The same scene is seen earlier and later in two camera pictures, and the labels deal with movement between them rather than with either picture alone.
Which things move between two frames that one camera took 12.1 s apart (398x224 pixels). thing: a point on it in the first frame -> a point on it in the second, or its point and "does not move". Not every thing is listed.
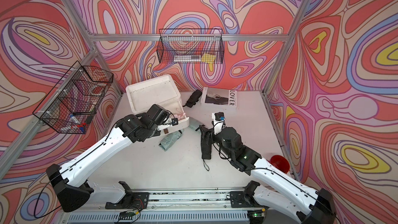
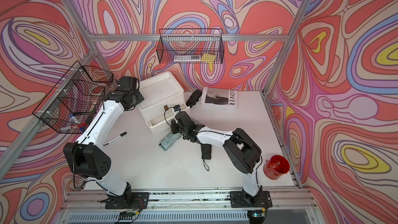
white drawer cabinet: (161, 91) does not move
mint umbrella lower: (169, 139) does not move
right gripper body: (217, 139) -> (176, 128)
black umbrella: (206, 143) does not move
